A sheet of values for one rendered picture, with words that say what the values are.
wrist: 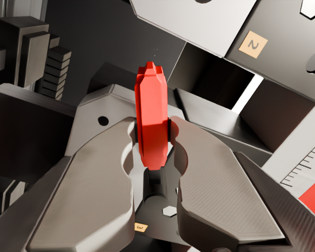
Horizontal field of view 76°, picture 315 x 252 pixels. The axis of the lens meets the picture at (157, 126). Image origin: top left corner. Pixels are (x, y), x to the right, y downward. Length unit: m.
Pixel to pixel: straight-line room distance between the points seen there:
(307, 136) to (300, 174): 0.04
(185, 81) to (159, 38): 5.84
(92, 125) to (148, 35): 0.55
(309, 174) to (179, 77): 6.24
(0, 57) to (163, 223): 0.36
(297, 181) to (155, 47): 0.55
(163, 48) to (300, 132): 0.55
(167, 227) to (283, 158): 0.14
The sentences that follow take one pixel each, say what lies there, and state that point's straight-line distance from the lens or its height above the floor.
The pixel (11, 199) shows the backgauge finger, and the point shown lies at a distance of 0.68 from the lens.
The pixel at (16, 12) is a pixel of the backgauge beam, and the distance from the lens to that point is 0.48.
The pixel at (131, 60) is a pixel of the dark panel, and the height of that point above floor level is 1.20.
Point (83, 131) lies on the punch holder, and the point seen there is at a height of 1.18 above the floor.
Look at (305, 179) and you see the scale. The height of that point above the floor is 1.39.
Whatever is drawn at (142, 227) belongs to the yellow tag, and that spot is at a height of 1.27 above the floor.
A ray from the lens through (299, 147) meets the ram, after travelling 0.21.
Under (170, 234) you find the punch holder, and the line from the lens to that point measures 0.26.
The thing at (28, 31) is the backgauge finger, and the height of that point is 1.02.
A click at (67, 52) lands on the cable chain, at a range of 0.62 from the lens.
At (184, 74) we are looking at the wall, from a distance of 6.42.
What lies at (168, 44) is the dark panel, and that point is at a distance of 0.69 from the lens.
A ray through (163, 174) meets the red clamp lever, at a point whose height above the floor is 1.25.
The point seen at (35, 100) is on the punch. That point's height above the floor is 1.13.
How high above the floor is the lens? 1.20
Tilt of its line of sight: 13 degrees up
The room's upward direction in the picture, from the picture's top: 110 degrees clockwise
